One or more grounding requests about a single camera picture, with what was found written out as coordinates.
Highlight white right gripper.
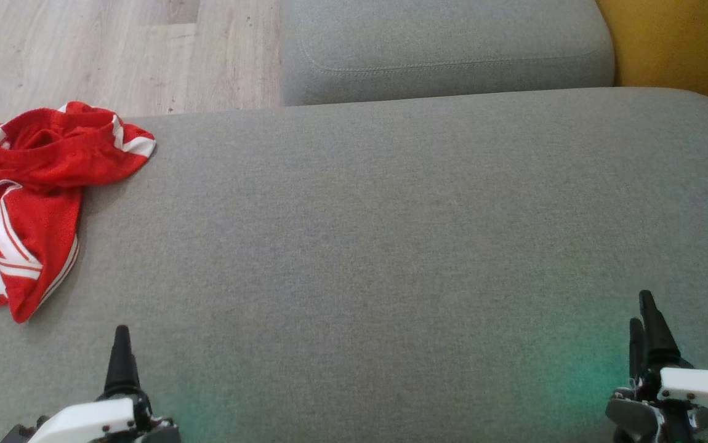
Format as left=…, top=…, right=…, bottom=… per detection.
left=605, top=290, right=708, bottom=443

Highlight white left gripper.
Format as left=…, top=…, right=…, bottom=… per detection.
left=28, top=325, right=180, bottom=443

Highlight red t-shirt white sleeves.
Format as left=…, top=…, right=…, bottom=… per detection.
left=0, top=169, right=84, bottom=324

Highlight red mesh shorts white stripes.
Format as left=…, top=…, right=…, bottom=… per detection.
left=0, top=102, right=156, bottom=193

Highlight large grey sofa seat cushion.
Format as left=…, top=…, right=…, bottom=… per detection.
left=0, top=86, right=708, bottom=443

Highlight mustard yellow sofa backrest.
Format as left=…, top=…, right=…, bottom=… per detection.
left=596, top=0, right=708, bottom=127

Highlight small grey sofa cushion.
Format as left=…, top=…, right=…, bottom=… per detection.
left=280, top=0, right=614, bottom=106

